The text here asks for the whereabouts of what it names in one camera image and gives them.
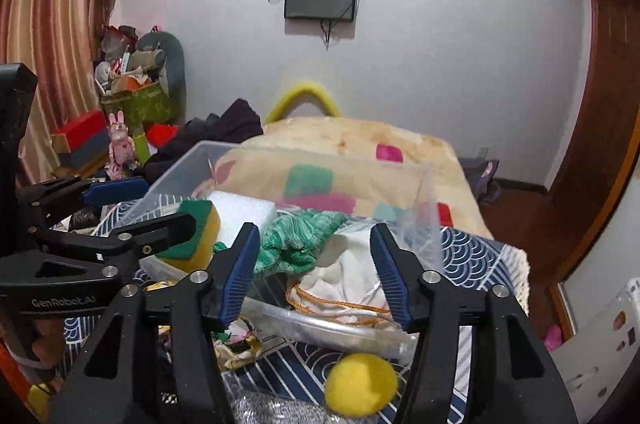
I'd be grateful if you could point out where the dark purple bag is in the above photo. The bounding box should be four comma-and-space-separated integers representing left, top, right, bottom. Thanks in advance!
456, 157, 501, 205

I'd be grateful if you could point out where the person's left hand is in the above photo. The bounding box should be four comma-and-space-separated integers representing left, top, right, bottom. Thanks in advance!
27, 318, 68, 375

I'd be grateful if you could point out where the green cardboard box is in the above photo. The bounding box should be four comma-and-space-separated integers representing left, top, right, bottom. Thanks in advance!
99, 80, 174, 126

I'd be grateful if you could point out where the white foam block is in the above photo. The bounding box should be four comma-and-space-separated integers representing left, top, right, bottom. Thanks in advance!
206, 191, 279, 250

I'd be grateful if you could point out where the cartoon printed cloth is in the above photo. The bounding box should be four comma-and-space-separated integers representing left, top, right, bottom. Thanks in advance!
159, 314, 267, 373

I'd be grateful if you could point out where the yellow plush arch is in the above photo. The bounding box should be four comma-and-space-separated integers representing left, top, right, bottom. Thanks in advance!
263, 80, 344, 125

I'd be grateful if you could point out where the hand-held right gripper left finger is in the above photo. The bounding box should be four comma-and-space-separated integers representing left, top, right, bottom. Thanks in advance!
46, 223, 261, 424

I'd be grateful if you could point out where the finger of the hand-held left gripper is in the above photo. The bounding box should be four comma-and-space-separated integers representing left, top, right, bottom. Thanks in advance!
15, 175, 151, 227
0, 213, 197, 288

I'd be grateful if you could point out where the black clothing pile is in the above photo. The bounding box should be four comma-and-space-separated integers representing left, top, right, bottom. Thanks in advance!
144, 98, 265, 179

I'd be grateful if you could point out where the red box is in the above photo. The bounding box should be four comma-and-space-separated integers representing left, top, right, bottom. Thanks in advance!
51, 109, 109, 153

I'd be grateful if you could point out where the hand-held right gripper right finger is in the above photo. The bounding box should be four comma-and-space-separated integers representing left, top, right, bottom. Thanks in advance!
369, 223, 581, 424

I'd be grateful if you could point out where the pile of assorted toys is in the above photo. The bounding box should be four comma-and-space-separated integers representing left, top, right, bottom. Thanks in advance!
94, 24, 167, 96

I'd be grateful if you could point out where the green knitted cloth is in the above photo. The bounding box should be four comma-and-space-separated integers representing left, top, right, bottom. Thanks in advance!
212, 210, 349, 278

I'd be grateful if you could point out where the clear plastic storage box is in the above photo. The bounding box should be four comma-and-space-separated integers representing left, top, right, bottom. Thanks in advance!
120, 141, 447, 365

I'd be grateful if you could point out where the white appliance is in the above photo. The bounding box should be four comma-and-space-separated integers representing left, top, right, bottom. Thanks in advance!
549, 278, 640, 424

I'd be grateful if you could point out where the navy wave-patterned cloth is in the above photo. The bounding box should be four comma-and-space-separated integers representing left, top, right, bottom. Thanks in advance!
50, 199, 522, 424

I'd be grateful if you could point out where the black monitor cable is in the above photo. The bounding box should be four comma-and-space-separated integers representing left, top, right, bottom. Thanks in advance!
319, 2, 360, 51

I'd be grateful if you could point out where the red cloth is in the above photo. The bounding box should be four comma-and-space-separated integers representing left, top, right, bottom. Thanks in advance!
145, 123, 180, 148

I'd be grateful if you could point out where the beige patchwork blanket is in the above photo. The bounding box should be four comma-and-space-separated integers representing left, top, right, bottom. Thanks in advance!
192, 117, 494, 241

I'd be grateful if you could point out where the pink rabbit toy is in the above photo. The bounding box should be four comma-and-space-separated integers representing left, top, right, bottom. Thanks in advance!
105, 111, 137, 180

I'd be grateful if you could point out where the pink slipper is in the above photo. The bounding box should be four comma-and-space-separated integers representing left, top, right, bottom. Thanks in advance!
543, 325, 564, 353

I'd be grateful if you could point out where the striped red curtain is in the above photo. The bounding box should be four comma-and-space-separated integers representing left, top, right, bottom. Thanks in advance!
0, 0, 143, 177

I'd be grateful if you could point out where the yellow pom-pom ball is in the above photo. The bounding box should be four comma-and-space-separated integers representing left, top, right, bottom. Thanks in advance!
324, 352, 400, 419

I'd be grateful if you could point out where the white drawstring cloth bag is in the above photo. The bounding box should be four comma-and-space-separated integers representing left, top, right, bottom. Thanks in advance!
286, 229, 403, 326

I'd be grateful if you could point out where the brown wooden wardrobe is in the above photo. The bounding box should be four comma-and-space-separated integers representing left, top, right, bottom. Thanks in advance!
520, 0, 640, 310

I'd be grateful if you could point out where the silver glitter cloth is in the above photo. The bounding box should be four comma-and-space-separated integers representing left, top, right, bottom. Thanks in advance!
222, 371, 337, 424

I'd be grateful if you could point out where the yellow green sponge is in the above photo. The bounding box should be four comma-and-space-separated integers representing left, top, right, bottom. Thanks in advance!
156, 199, 223, 273

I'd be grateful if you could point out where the cream crocheted mat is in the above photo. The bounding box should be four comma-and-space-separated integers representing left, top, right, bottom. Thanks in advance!
497, 247, 532, 317

